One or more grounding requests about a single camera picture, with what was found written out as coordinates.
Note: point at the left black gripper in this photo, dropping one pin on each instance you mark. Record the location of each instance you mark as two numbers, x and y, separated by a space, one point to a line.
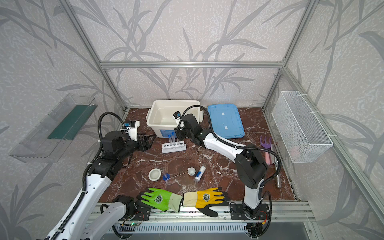
142 142

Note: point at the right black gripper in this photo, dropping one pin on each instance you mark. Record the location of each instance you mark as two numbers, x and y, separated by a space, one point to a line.
181 132

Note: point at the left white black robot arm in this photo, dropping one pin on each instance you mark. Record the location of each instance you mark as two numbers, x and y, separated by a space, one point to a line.
96 178

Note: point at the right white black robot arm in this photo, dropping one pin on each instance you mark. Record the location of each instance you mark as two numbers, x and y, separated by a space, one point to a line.
251 165

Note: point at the white test tube rack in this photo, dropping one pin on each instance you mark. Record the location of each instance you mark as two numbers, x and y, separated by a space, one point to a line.
171 149

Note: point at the white plastic storage bin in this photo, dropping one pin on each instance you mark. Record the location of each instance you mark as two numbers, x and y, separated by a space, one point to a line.
160 115

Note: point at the blue plastic bin lid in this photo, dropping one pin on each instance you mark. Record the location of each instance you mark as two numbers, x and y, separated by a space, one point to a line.
226 121

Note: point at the small white crucible cup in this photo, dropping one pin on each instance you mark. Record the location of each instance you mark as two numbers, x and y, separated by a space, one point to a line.
191 171

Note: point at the wrapped white blue bandage roll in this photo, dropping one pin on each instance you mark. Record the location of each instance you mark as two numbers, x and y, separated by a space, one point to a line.
200 174

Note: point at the white shallow ceramic dish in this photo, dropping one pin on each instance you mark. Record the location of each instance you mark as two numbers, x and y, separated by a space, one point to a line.
155 174

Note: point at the green work glove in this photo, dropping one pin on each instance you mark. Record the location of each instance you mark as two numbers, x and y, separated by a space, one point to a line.
159 199

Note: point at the yellow work glove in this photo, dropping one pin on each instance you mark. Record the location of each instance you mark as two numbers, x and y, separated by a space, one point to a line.
205 199

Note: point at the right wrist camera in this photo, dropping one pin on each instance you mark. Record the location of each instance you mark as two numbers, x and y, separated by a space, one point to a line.
177 115

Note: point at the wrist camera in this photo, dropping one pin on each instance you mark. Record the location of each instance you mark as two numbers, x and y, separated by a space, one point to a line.
177 115
131 128

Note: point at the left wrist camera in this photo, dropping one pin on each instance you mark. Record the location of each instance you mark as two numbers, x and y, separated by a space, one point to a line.
131 128

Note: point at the blue handled metal tweezers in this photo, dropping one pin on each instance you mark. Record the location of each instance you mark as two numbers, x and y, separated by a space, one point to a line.
167 176

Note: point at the clear acrylic wall shelf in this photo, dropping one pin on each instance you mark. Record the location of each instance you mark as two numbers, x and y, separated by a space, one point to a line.
48 141

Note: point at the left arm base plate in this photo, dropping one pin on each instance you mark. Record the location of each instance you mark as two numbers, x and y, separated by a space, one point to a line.
139 214

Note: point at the purple rake pink handle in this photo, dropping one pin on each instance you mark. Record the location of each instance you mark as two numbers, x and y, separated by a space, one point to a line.
266 145

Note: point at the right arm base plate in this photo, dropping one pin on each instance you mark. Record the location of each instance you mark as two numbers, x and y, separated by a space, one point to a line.
243 212

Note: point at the white wire mesh basket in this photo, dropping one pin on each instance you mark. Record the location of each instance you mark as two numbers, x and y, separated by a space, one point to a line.
301 131

